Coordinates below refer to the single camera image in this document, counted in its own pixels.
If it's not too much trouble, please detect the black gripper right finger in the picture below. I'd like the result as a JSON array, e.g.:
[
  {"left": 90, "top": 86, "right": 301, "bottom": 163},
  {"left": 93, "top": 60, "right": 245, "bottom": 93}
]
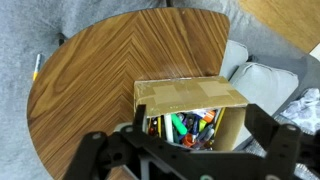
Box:
[{"left": 245, "top": 104, "right": 301, "bottom": 180}]

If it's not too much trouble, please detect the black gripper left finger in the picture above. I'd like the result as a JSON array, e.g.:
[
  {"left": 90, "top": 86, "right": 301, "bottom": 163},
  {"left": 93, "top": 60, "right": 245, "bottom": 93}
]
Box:
[{"left": 62, "top": 104, "right": 148, "bottom": 180}]

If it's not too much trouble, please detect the cardboard box of markers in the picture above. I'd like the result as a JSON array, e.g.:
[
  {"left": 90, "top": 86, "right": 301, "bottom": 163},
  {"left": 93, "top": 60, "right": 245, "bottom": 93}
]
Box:
[{"left": 134, "top": 76, "right": 248, "bottom": 151}]

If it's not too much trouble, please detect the orange marker in box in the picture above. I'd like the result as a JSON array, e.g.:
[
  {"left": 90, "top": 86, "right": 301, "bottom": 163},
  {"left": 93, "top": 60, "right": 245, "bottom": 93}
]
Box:
[{"left": 203, "top": 110, "right": 216, "bottom": 123}]

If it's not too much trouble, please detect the white patterned cloth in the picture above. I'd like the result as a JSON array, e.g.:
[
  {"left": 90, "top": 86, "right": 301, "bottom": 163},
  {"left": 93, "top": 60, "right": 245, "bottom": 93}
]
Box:
[{"left": 280, "top": 88, "right": 320, "bottom": 134}]

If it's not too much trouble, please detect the grey sofa cushion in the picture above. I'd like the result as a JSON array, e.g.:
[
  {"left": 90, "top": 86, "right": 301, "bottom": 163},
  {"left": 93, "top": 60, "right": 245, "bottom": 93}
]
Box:
[{"left": 220, "top": 40, "right": 299, "bottom": 115}]

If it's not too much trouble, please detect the wooden semicircle side table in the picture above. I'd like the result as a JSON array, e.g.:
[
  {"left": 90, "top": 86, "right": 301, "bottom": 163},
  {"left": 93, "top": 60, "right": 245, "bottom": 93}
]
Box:
[{"left": 27, "top": 8, "right": 230, "bottom": 180}]

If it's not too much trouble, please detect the green highlighter marker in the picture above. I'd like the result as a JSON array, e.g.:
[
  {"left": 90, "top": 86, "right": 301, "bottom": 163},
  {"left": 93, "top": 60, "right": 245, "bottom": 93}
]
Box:
[{"left": 171, "top": 114, "right": 188, "bottom": 135}]

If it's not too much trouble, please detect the orange-tipped marker on floor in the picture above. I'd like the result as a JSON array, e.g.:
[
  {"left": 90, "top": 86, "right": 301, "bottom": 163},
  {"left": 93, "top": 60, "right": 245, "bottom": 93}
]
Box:
[{"left": 32, "top": 54, "right": 42, "bottom": 81}]

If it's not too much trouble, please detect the grey carpet rug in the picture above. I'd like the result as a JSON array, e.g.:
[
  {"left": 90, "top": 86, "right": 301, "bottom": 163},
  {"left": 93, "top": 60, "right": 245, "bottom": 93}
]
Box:
[{"left": 0, "top": 0, "right": 320, "bottom": 180}]

